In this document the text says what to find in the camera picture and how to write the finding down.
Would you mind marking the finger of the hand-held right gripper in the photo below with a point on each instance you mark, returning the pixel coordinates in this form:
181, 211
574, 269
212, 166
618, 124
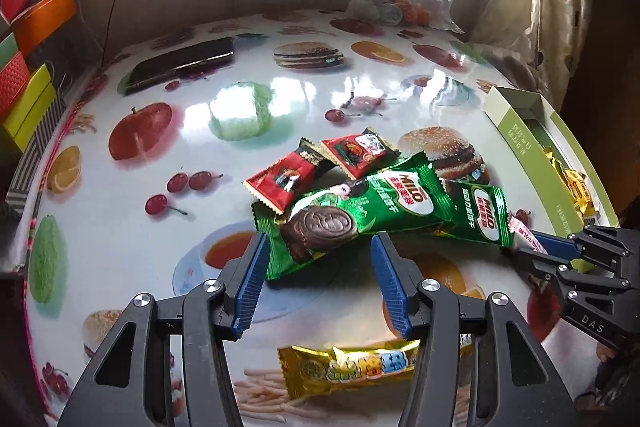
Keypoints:
555, 246
540, 264

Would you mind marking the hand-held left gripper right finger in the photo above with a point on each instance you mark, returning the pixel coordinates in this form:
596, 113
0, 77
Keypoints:
390, 287

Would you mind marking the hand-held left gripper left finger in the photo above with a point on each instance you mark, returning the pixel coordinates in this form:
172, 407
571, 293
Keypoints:
250, 287

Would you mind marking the small red-white snack packet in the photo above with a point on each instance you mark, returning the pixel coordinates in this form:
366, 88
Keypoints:
522, 234

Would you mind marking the gold snack packet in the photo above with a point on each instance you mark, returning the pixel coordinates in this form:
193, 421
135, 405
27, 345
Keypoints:
580, 194
350, 364

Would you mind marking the green cookie snack packet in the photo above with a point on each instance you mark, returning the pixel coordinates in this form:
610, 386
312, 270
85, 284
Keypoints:
320, 219

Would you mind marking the green cardboard box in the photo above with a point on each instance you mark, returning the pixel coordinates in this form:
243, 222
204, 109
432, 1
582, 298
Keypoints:
520, 142

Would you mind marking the red snack packet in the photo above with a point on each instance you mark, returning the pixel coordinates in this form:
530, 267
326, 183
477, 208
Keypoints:
357, 152
285, 177

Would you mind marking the black smartphone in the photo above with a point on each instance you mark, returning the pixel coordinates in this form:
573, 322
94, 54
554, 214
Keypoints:
182, 63

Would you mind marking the black-white striped box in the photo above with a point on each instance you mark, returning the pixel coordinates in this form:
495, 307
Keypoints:
30, 167

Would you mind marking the mandarin orange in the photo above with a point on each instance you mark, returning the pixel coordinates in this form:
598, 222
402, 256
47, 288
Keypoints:
417, 13

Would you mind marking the small round lidded cup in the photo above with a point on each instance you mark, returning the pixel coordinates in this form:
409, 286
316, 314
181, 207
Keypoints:
390, 13

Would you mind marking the yellow-green box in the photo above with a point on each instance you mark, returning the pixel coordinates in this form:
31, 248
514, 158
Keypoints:
30, 107

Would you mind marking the orange box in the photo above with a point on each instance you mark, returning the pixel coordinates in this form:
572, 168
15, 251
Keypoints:
45, 19

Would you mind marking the light green box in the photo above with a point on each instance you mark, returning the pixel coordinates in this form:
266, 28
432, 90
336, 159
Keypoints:
6, 49

